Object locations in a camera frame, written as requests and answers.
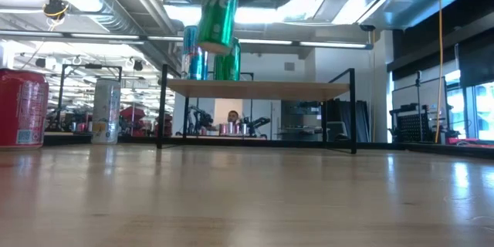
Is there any green soda can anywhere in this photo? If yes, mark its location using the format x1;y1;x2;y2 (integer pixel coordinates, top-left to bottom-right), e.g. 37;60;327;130
213;36;242;82
196;0;239;56

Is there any blue soda can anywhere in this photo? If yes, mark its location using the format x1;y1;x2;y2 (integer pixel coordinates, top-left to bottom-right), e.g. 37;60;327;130
181;25;210;81

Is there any tall white slim can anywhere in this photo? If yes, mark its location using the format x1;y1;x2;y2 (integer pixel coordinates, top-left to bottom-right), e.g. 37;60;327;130
91;78;122;146

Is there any red soda can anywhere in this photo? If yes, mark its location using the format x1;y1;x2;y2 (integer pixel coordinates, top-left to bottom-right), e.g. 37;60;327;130
0;68;50;151

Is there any wooden shelf with black legs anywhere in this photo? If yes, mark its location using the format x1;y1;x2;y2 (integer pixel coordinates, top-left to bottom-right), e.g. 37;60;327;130
156;63;358;155

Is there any long ceiling light strip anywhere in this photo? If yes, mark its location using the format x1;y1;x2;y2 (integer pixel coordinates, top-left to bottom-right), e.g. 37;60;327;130
237;38;374;50
0;29;184;46

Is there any person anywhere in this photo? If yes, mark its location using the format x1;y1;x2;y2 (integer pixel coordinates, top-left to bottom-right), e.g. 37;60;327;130
225;110;243;127

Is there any red machine cover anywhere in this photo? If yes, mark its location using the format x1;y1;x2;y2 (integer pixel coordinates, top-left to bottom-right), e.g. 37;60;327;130
119;106;146;136

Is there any office chair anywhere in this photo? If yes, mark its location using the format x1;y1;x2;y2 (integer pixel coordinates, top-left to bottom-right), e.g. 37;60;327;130
326;120;350;142

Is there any black curtain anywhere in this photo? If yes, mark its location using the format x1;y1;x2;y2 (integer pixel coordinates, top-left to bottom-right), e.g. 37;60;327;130
327;98;371;143

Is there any black light stand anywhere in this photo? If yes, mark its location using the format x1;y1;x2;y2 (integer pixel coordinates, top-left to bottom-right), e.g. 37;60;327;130
414;69;424;142

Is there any black pegboard cart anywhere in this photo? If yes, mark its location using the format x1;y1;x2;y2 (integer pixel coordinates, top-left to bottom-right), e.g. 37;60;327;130
389;102;431;144

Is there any red flat object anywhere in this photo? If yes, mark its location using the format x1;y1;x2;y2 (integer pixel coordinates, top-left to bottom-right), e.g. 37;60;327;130
447;137;494;150

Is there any silver round ceiling duct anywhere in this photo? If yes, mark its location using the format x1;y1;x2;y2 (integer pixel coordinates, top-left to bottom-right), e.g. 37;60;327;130
34;0;182;78

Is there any black aluminium table frame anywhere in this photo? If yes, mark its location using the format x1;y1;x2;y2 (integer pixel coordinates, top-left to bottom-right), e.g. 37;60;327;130
42;130;494;161

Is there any yellow hanging cable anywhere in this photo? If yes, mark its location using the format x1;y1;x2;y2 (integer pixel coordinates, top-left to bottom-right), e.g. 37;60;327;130
434;0;445;144

